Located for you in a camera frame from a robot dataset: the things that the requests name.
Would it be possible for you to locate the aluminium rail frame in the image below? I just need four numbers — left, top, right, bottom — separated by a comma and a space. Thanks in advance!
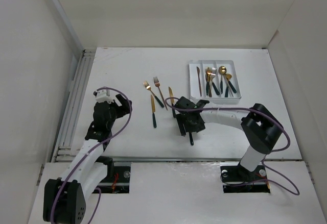
54, 47, 302, 161

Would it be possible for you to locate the silver fork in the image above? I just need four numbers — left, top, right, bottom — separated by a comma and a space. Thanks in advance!
208, 67, 220, 95

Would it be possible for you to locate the white divided cutlery tray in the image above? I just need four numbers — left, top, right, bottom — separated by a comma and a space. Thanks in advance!
189, 60, 242, 105

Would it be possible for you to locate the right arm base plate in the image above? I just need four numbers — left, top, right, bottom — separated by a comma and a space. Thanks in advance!
220, 165, 270, 193

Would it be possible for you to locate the copper fork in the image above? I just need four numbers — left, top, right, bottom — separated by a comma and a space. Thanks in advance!
153, 77, 168, 110

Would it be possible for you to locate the gold fork green handle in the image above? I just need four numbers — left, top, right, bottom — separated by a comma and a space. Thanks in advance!
143, 81, 165, 108
205, 67, 220, 97
206, 71, 212, 97

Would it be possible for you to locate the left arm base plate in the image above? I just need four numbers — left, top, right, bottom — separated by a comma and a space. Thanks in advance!
98, 162, 131, 194

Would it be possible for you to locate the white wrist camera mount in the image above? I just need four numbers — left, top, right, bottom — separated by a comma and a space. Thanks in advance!
93, 87, 114, 104

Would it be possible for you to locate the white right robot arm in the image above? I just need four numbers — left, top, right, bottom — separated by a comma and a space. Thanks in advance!
172, 96, 290, 180

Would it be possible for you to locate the gold knife green handle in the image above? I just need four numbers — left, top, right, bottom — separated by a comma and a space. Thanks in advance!
151, 95, 157, 128
168, 86, 176, 118
189, 132, 194, 146

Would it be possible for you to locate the copper knife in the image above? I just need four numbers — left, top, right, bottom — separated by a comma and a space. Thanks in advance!
196, 66, 202, 97

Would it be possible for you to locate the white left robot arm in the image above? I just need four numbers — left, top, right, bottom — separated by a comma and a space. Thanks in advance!
43, 90, 132, 223

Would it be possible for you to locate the gold spoon green handle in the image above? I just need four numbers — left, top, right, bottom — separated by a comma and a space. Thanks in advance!
225, 73, 237, 93
218, 66, 226, 92
224, 80, 229, 98

